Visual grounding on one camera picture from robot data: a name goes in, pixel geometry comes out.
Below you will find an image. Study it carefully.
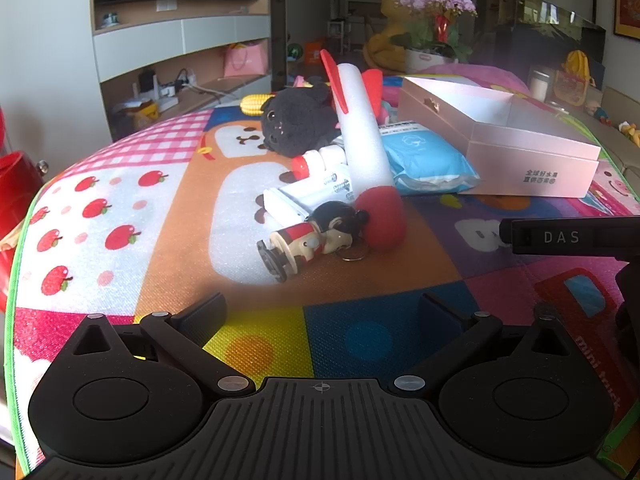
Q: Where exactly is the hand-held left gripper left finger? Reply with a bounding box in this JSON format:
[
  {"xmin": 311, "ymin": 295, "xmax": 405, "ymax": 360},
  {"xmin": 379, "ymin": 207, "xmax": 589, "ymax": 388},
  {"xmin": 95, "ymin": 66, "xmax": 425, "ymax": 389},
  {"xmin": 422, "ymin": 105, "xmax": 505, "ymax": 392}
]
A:
[{"xmin": 65, "ymin": 292, "xmax": 257, "ymax": 397}]

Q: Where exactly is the pink blanket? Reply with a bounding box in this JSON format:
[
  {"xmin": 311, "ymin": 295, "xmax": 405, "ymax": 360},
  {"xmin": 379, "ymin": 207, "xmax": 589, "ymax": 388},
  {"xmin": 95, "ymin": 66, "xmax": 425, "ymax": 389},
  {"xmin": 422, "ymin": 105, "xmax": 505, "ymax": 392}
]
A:
[{"xmin": 435, "ymin": 62, "xmax": 529, "ymax": 94}]

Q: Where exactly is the white router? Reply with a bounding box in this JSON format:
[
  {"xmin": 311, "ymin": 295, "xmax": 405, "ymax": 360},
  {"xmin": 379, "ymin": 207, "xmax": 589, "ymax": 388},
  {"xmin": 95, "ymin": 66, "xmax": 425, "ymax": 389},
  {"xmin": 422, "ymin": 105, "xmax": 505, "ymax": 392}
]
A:
[{"xmin": 131, "ymin": 71, "xmax": 161, "ymax": 107}]

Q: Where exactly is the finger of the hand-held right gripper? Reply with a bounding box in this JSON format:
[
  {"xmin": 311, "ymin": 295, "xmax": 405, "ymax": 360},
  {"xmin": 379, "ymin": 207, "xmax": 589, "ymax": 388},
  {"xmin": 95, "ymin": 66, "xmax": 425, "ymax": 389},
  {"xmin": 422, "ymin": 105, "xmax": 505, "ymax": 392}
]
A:
[{"xmin": 499, "ymin": 216, "xmax": 640, "ymax": 256}]

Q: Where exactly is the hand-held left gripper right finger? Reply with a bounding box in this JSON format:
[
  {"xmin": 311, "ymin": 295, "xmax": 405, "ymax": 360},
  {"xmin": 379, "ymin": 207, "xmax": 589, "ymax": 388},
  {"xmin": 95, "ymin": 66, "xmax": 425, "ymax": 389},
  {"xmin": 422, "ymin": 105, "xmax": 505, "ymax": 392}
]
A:
[{"xmin": 394, "ymin": 292, "xmax": 583, "ymax": 398}]

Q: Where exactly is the white plush bottle red cap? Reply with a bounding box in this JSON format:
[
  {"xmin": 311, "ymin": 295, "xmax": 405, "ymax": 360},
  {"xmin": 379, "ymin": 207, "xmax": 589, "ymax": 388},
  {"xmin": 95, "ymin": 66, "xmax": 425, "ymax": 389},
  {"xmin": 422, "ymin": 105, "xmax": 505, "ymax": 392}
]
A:
[{"xmin": 291, "ymin": 144, "xmax": 349, "ymax": 181}]

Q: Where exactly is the white stool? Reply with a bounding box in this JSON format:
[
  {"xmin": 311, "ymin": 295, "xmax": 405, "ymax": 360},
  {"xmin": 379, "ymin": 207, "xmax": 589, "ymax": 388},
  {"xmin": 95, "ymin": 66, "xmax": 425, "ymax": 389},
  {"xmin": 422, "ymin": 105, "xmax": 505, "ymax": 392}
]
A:
[{"xmin": 327, "ymin": 19, "xmax": 351, "ymax": 53}]

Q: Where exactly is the yellow plush bear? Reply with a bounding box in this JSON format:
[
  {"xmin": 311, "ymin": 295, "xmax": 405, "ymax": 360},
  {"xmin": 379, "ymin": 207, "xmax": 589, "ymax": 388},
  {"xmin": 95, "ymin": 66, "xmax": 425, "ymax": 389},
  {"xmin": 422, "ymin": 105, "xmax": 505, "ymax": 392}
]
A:
[{"xmin": 362, "ymin": 0, "xmax": 408, "ymax": 72}]

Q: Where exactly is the pink gift bag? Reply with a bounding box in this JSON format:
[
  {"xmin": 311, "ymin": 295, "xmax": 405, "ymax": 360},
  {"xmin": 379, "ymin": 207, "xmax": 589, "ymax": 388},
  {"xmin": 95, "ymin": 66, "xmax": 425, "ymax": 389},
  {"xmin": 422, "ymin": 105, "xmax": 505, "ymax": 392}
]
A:
[{"xmin": 222, "ymin": 40, "xmax": 271, "ymax": 79}]

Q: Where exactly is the white cup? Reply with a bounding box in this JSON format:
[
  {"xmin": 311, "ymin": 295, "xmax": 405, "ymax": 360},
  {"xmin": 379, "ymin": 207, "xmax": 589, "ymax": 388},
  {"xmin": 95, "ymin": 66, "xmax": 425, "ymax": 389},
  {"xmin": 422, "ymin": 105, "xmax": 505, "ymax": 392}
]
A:
[{"xmin": 529, "ymin": 67, "xmax": 551, "ymax": 102}]

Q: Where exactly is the pink cardboard box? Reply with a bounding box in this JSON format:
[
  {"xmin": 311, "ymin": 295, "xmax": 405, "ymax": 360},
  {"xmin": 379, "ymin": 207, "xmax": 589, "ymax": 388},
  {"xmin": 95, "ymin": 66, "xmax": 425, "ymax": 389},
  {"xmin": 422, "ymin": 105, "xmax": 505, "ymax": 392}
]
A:
[{"xmin": 397, "ymin": 76, "xmax": 602, "ymax": 199}]

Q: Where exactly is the white wooden shelf unit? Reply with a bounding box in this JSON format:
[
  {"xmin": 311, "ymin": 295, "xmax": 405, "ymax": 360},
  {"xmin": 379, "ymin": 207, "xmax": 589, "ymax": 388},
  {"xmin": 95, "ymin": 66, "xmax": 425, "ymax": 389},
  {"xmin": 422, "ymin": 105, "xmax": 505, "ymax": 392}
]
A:
[{"xmin": 90, "ymin": 0, "xmax": 273, "ymax": 143}]

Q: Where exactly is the yellow corn toy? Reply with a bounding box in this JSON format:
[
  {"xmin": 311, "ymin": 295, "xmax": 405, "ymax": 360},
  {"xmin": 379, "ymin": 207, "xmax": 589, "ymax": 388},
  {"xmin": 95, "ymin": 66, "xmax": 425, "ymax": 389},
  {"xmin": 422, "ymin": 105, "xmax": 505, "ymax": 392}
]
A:
[{"xmin": 240, "ymin": 94, "xmax": 277, "ymax": 117}]

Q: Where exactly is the doll figure keychain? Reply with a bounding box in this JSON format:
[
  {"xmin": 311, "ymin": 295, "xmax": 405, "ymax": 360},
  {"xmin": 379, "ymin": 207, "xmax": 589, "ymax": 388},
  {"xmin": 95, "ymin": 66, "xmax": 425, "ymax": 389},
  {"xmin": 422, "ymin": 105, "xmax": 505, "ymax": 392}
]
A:
[{"xmin": 256, "ymin": 201, "xmax": 371, "ymax": 283}]

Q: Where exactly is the white red foam rocket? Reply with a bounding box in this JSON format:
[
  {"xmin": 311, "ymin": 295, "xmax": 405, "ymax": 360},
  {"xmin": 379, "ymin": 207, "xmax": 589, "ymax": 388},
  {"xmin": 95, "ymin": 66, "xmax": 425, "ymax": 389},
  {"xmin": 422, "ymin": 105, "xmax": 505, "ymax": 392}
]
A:
[{"xmin": 320, "ymin": 50, "xmax": 407, "ymax": 253}]

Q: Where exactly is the blue wet wipes packet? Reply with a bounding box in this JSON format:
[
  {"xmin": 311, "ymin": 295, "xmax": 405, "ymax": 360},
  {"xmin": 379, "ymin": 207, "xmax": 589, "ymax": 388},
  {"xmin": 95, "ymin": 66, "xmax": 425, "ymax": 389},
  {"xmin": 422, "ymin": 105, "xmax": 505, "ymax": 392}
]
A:
[{"xmin": 377, "ymin": 120, "xmax": 481, "ymax": 196}]

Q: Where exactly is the potted purple orchid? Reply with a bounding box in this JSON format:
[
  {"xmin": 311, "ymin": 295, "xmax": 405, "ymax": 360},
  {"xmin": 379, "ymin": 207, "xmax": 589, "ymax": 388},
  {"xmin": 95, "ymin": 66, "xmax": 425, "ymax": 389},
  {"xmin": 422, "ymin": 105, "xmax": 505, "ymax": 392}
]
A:
[{"xmin": 382, "ymin": 0, "xmax": 478, "ymax": 73}]

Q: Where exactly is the black plush cat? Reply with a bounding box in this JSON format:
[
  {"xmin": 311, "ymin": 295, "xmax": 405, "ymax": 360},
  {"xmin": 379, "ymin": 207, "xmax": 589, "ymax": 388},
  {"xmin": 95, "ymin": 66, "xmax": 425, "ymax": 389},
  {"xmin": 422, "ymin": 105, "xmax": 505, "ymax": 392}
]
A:
[{"xmin": 260, "ymin": 82, "xmax": 345, "ymax": 155}]

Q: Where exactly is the black cabinet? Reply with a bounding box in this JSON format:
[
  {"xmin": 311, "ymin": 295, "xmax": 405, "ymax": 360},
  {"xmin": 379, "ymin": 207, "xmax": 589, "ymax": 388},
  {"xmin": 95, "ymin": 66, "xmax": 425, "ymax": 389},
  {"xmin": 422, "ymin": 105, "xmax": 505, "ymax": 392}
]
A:
[{"xmin": 510, "ymin": 22, "xmax": 607, "ymax": 83}]

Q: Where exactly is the colourful cartoon play mat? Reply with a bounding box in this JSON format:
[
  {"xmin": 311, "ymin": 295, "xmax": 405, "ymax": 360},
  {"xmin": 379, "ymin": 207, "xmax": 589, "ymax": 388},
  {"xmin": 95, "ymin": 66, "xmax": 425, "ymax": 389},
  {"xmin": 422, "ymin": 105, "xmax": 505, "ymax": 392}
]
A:
[{"xmin": 2, "ymin": 72, "xmax": 640, "ymax": 480}]

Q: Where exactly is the beige sofa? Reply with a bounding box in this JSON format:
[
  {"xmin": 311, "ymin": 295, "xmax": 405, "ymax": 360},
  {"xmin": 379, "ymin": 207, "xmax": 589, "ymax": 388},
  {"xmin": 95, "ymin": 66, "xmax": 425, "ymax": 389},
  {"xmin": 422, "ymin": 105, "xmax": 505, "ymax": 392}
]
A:
[{"xmin": 575, "ymin": 85, "xmax": 640, "ymax": 201}]

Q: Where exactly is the white power strip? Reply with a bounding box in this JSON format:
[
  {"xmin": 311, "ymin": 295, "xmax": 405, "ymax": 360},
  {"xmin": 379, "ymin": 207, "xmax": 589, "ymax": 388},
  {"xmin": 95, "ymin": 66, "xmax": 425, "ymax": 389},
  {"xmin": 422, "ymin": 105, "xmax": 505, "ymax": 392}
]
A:
[{"xmin": 159, "ymin": 77, "xmax": 197, "ymax": 99}]

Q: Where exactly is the small doll toy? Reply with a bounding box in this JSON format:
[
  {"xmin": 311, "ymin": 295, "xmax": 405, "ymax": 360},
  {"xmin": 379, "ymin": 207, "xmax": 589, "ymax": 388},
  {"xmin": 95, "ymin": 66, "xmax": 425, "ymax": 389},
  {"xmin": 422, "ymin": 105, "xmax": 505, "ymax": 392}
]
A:
[{"xmin": 585, "ymin": 100, "xmax": 612, "ymax": 126}]

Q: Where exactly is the red container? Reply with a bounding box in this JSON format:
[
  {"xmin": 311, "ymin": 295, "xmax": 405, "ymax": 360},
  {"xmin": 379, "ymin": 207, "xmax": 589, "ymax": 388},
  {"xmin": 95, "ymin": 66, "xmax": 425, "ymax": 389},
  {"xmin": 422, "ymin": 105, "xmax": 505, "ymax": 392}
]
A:
[{"xmin": 0, "ymin": 105, "xmax": 49, "ymax": 286}]

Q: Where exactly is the white carton box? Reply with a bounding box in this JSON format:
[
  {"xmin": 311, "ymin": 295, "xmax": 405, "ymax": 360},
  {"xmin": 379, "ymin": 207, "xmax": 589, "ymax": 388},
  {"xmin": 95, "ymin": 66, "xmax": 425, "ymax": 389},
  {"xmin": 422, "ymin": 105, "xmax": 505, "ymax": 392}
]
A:
[{"xmin": 263, "ymin": 167, "xmax": 357, "ymax": 222}]

